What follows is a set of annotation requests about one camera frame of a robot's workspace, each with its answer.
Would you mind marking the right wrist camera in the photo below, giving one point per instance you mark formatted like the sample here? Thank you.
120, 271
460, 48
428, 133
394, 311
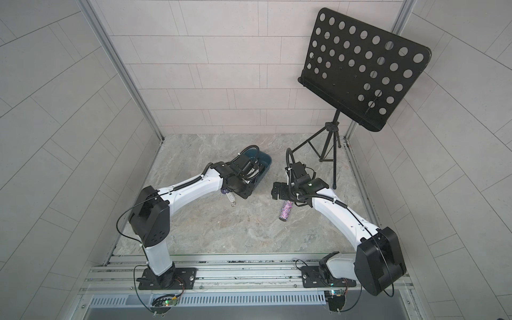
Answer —
299, 174

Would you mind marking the black perforated music stand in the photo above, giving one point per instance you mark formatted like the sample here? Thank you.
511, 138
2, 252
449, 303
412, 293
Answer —
361, 70

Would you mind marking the white key tag with ring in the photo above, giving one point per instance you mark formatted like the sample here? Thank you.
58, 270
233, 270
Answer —
232, 199

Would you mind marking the teal plastic storage box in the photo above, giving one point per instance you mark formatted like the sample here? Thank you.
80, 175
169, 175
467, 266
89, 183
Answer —
261, 165

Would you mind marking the aluminium rail frame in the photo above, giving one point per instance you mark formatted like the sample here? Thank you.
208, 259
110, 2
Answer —
235, 286

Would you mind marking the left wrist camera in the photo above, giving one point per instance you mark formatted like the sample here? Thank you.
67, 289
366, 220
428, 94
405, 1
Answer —
245, 167

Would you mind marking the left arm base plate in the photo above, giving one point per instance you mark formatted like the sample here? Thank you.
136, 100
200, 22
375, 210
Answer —
174, 279

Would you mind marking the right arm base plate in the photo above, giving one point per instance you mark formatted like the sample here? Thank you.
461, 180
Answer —
314, 277

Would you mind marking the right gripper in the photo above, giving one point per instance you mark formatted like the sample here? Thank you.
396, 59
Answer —
283, 191

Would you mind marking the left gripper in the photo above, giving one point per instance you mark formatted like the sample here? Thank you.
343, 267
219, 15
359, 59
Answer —
247, 192

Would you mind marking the left circuit board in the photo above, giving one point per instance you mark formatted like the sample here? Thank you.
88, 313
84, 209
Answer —
163, 304

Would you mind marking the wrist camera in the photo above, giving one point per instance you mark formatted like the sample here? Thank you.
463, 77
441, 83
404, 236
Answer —
245, 167
299, 174

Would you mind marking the right circuit board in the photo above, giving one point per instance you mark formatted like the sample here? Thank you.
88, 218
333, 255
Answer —
335, 300

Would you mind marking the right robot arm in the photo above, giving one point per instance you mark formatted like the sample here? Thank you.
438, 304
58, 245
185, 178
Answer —
378, 260

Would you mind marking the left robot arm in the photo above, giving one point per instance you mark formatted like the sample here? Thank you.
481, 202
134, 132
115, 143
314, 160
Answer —
150, 216

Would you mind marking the circuit board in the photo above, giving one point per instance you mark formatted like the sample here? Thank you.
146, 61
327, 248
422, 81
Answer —
335, 300
163, 304

